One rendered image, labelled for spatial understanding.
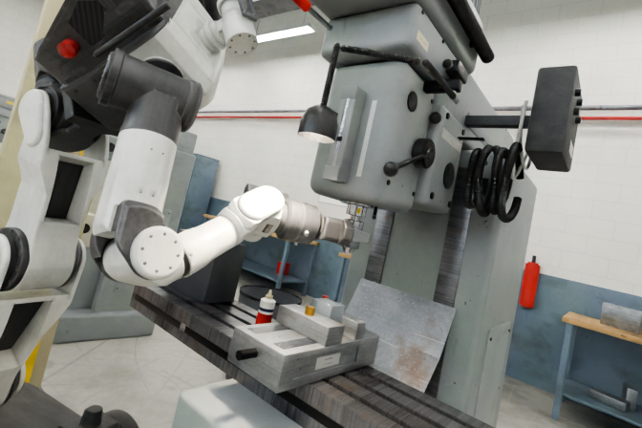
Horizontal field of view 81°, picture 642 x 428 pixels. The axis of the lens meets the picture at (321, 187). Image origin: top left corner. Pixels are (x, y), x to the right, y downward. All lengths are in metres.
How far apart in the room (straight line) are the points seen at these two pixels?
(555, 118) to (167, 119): 0.82
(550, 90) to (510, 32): 4.91
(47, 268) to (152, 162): 0.51
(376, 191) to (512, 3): 5.51
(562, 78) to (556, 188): 4.06
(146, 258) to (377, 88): 0.56
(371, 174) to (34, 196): 0.76
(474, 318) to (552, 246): 3.87
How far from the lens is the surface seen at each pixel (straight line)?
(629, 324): 4.42
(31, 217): 1.06
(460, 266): 1.17
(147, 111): 0.67
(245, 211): 0.71
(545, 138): 1.01
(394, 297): 1.23
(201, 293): 1.23
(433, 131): 0.97
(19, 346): 1.25
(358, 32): 0.90
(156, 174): 0.63
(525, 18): 5.99
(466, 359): 1.19
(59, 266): 1.09
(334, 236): 0.82
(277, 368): 0.76
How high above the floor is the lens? 1.25
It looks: 5 degrees up
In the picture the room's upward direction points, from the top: 13 degrees clockwise
